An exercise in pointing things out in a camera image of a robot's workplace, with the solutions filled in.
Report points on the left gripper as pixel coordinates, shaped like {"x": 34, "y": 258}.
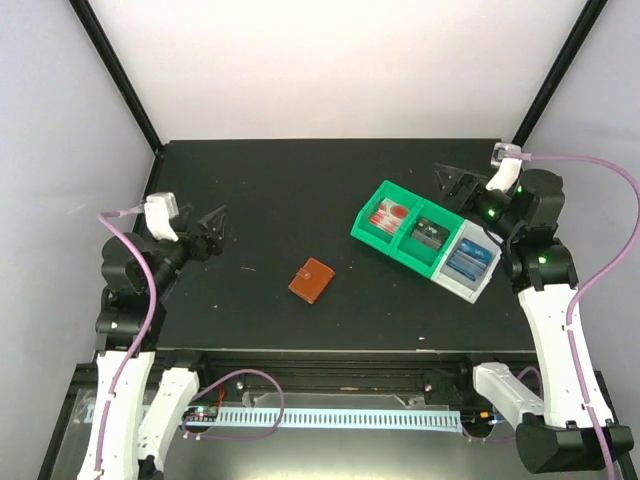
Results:
{"x": 215, "y": 243}

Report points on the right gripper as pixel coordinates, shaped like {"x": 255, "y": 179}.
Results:
{"x": 475, "y": 184}

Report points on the brown leather card holder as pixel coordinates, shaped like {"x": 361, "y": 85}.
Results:
{"x": 311, "y": 280}

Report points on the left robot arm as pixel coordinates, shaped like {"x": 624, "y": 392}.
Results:
{"x": 127, "y": 440}

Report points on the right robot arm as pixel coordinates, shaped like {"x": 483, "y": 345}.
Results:
{"x": 569, "y": 426}

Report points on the black card stack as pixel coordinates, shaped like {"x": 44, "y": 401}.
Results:
{"x": 430, "y": 234}

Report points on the green bin with black cards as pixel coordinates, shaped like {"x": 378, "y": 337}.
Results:
{"x": 416, "y": 256}

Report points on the red card stack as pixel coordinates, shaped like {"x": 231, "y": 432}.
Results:
{"x": 389, "y": 216}

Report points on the green bin with red cards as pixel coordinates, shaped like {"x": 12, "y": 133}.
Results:
{"x": 365, "y": 232}

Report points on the blue card stack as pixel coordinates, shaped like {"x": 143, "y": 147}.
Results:
{"x": 470, "y": 259}

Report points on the white bin with blue cards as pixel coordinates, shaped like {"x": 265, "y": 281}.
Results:
{"x": 454, "y": 282}

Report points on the left circuit board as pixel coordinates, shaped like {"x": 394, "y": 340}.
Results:
{"x": 200, "y": 414}

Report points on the circuit board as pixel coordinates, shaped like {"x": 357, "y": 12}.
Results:
{"x": 489, "y": 417}
{"x": 200, "y": 414}

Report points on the right circuit board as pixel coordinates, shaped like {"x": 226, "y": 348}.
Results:
{"x": 489, "y": 417}

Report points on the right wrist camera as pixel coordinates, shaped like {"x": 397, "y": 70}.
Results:
{"x": 506, "y": 161}

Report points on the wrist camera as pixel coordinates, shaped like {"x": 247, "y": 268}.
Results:
{"x": 159, "y": 210}
{"x": 506, "y": 161}

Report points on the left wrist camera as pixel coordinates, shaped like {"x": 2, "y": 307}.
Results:
{"x": 159, "y": 210}

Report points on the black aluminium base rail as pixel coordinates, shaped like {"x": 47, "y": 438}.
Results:
{"x": 439, "y": 377}

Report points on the left black frame post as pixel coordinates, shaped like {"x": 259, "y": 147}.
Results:
{"x": 103, "y": 47}

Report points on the black frame post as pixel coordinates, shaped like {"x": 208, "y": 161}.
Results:
{"x": 570, "y": 48}
{"x": 103, "y": 47}

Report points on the white slotted cable duct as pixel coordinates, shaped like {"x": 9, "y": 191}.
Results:
{"x": 334, "y": 418}

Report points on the right black frame post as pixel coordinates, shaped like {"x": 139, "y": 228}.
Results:
{"x": 570, "y": 48}

